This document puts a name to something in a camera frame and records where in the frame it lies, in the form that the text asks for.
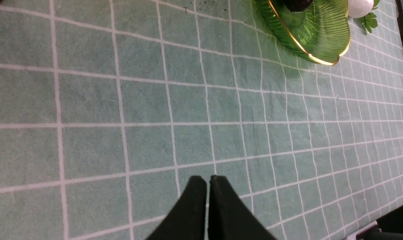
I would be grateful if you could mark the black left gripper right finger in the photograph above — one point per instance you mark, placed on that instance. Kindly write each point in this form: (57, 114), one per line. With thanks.
(228, 217)

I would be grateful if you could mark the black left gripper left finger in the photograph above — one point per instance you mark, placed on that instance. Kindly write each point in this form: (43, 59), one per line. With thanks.
(186, 220)

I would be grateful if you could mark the dark purple eggplant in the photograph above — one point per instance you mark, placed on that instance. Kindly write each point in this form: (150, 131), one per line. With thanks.
(297, 5)

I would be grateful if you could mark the white radish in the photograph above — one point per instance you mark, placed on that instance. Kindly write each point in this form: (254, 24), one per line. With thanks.
(362, 10)

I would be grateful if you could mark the green checkered tablecloth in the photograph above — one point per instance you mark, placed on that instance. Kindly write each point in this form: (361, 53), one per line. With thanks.
(107, 107)

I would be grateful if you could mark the green plastic plate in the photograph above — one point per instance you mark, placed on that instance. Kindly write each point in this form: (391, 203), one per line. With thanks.
(319, 34)

